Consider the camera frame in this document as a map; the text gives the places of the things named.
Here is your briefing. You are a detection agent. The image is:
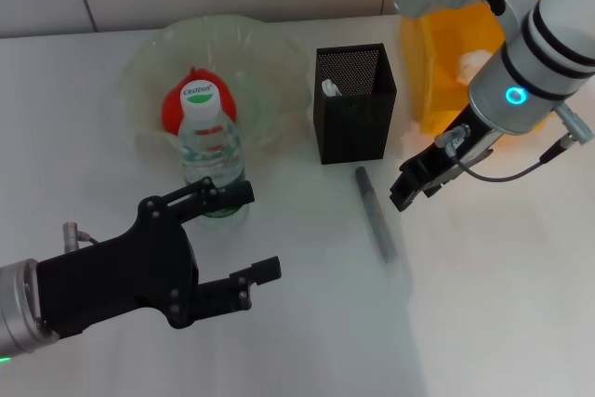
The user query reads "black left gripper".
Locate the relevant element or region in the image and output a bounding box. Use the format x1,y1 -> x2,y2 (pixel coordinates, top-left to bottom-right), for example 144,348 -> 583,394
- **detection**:
34,195 -> 202,341

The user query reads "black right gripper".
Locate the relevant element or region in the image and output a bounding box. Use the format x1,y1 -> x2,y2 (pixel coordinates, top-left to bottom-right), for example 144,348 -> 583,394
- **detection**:
388,102 -> 504,214

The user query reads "clear green-label water bottle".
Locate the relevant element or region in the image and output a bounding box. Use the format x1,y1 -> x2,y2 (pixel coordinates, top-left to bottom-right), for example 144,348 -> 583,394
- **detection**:
178,81 -> 248,232

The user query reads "silver marker pen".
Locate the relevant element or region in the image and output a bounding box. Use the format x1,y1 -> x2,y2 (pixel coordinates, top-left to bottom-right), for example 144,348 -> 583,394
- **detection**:
354,165 -> 400,265

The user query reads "orange toy fruit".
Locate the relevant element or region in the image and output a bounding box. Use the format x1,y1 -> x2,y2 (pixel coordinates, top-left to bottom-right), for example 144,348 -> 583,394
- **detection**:
161,66 -> 238,136

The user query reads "white paper ball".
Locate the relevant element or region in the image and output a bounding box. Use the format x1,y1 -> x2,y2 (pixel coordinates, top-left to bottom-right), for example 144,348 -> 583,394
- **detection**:
457,49 -> 490,86

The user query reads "black mesh pen holder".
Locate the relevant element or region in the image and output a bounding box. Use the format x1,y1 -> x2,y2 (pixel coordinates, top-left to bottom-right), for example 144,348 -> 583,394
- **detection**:
313,42 -> 399,166

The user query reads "green glass fruit plate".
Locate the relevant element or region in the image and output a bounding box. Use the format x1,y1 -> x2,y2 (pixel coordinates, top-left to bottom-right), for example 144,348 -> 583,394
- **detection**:
120,15 -> 311,152

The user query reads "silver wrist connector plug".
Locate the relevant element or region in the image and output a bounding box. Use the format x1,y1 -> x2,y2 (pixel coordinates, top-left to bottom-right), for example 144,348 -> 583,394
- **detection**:
554,102 -> 595,148
433,124 -> 471,157
61,221 -> 81,254

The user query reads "yellow plastic bin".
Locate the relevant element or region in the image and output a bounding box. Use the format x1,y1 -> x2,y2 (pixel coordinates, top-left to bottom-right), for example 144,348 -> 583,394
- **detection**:
399,0 -> 549,137

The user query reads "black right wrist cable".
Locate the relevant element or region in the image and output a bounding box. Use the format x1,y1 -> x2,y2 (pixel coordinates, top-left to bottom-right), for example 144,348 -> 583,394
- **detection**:
451,135 -> 567,183

